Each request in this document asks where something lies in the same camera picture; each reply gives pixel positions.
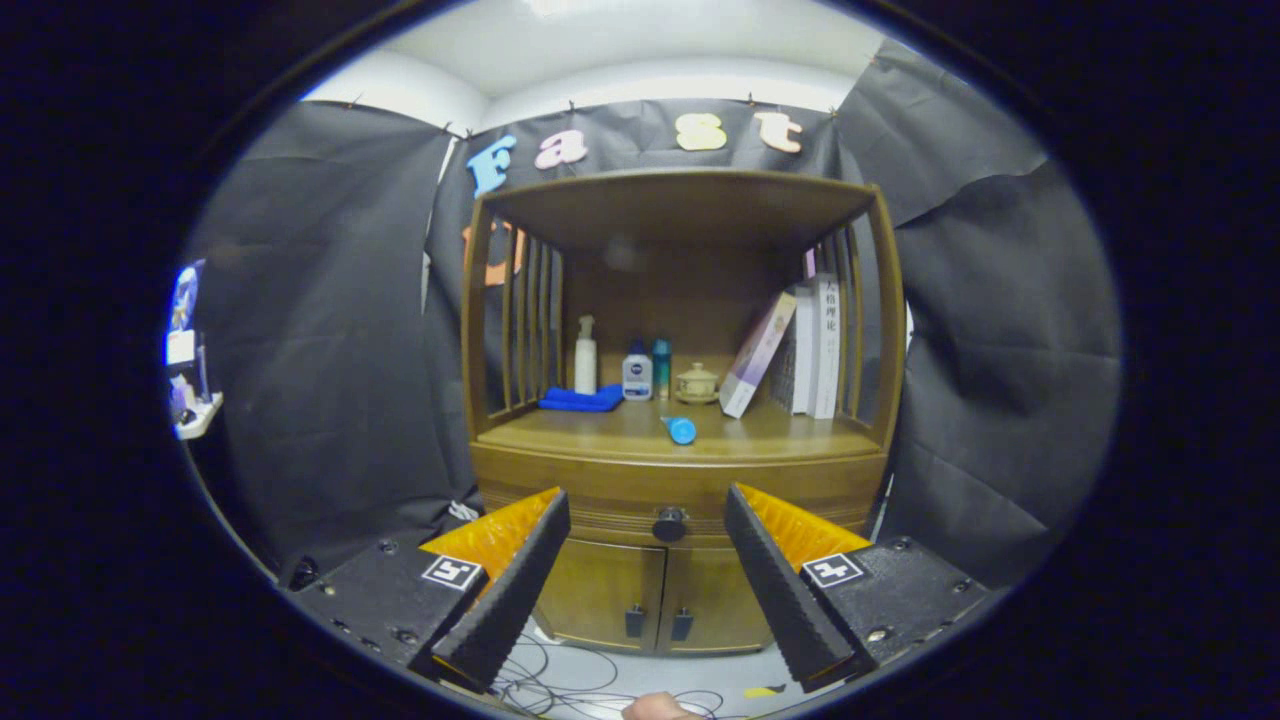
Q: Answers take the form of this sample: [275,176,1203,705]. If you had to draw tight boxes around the wooden cabinet door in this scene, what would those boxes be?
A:
[535,540,668,654]
[657,545,776,654]

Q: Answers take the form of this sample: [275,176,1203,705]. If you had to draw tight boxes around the blue folded cloth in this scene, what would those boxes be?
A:
[537,383,625,413]

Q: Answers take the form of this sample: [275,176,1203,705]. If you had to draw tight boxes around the wooden drawer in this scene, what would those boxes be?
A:
[470,442,889,549]

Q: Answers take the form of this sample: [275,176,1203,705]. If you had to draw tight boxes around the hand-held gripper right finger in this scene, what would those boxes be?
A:
[723,483,993,694]

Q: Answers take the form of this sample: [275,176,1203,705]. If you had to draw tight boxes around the beige lidded teacup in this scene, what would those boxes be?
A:
[675,362,721,405]

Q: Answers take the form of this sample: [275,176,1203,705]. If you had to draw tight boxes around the pink purple book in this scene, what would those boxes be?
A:
[719,290,798,419]

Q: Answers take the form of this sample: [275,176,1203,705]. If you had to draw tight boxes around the white book black lettering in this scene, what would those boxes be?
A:
[808,273,843,421]

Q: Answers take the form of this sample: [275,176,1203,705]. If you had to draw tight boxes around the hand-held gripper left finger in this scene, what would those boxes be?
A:
[290,487,573,694]

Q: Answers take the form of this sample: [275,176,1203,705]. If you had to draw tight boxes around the wooden cabinet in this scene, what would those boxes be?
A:
[460,167,908,656]

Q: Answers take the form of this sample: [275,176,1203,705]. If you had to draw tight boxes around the white lotion bottle blue cap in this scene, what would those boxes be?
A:
[622,341,654,402]

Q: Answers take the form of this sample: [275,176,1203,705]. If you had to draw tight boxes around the wooden countertop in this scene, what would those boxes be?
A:
[475,398,886,463]

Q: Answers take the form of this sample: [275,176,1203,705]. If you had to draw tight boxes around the patterned cover white book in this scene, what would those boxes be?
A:
[775,285,813,416]

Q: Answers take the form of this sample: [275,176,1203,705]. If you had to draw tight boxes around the black floor cables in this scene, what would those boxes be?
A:
[490,630,726,720]

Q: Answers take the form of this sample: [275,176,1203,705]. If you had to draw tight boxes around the white pump bottle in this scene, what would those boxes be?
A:
[574,315,599,395]

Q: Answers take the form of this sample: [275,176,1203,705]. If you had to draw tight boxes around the blue printed poster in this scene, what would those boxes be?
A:
[165,262,206,331]

